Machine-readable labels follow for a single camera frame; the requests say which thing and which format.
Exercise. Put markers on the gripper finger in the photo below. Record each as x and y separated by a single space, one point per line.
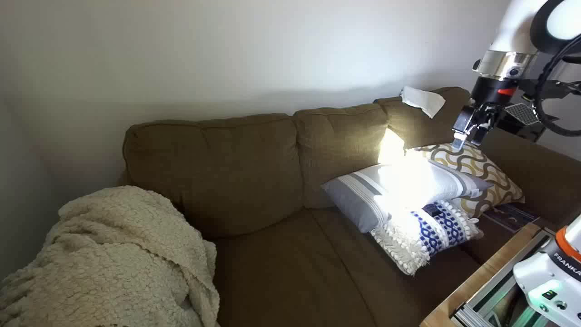
463 123
480 131

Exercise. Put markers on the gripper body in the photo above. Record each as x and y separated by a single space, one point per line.
491 91

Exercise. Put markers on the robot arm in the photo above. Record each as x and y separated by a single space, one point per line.
513 27

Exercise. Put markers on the gold wave pattern pillow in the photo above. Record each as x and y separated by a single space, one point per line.
481 168

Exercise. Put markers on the blue white tassel pillow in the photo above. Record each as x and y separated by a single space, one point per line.
435 236

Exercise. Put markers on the grey striped pillow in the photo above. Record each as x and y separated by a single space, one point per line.
358 195

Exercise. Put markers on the white cloth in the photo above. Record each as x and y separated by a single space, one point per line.
422 101

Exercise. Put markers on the dark patterned cloth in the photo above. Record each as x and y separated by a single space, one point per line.
510 217

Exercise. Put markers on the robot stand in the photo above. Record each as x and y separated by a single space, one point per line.
481 277

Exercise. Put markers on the brown fabric sofa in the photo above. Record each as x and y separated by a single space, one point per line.
254 181

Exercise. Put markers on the cream fleece blanket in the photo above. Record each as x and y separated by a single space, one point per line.
113 254

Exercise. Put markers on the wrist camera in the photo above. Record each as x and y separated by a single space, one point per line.
523 113

